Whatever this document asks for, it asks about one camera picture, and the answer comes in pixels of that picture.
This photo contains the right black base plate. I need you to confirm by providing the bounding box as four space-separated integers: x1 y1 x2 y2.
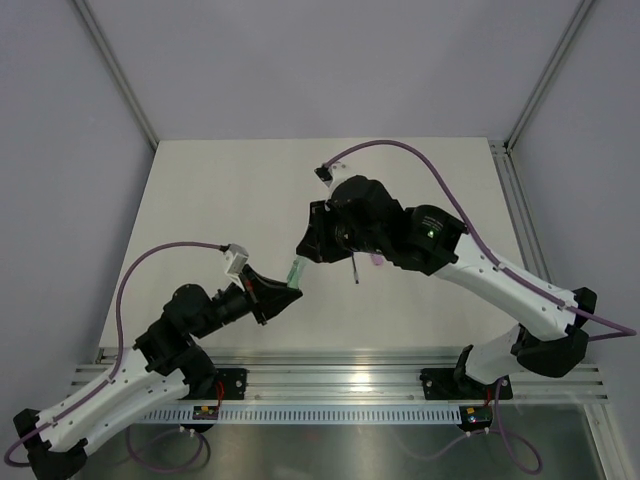
419 345 514 401

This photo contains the pink highlighter cap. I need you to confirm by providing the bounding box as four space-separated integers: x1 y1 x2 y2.
370 254 385 266

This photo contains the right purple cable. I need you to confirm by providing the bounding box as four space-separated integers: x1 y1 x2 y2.
322 139 638 473

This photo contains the right aluminium side rail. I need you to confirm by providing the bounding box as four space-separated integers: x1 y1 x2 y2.
488 140 557 284

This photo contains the blue ballpoint pen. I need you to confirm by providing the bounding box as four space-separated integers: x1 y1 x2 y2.
350 253 360 285

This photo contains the green highlighter marker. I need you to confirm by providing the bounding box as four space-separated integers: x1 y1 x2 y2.
286 256 307 289

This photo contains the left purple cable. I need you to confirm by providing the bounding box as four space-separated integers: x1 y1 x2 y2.
0 241 231 476

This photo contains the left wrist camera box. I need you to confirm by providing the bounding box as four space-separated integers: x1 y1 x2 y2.
223 243 249 287

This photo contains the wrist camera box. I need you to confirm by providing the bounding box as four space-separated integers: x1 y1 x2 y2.
223 243 249 287
314 161 353 191

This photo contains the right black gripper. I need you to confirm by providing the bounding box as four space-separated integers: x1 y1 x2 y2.
299 200 387 263

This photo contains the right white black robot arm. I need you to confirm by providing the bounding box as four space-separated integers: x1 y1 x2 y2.
296 175 589 396

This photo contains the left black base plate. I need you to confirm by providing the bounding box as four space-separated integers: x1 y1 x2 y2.
188 368 248 401

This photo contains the purple cable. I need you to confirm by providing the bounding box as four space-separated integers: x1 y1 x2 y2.
0 241 231 476
322 139 638 473

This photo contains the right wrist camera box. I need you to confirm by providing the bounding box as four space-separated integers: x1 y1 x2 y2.
314 161 353 191

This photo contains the white slotted cable duct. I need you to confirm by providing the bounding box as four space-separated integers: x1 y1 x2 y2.
138 404 492 425

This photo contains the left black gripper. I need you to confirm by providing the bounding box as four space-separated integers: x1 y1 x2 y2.
193 264 302 339

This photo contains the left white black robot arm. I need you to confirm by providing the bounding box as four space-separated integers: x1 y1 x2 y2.
13 266 303 479

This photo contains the aluminium front rail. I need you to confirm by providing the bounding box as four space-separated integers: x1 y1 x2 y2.
206 348 609 405

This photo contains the left aluminium frame post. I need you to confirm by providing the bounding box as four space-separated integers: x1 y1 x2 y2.
69 0 160 151

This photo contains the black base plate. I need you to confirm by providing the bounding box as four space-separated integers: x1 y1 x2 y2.
419 345 514 401
188 368 248 401

